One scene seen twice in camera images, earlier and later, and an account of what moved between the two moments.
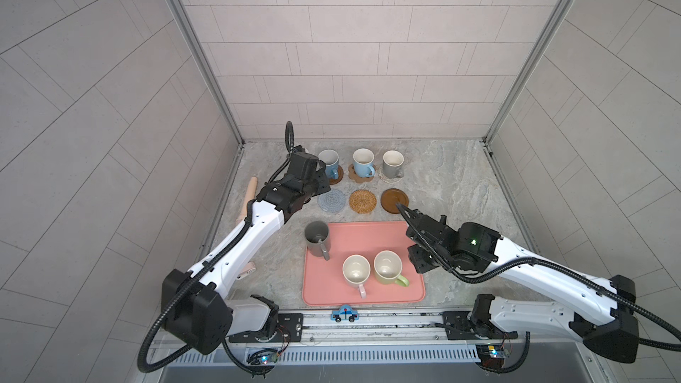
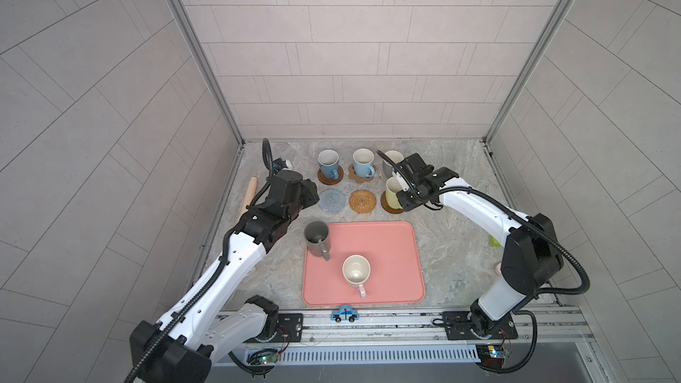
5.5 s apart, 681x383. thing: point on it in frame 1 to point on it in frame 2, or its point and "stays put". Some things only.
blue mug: (331, 160) stays put
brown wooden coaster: (340, 175) stays put
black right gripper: (414, 262) to (404, 203)
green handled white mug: (387, 267) to (393, 188)
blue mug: (363, 162) stays put
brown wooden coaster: (389, 198) stays put
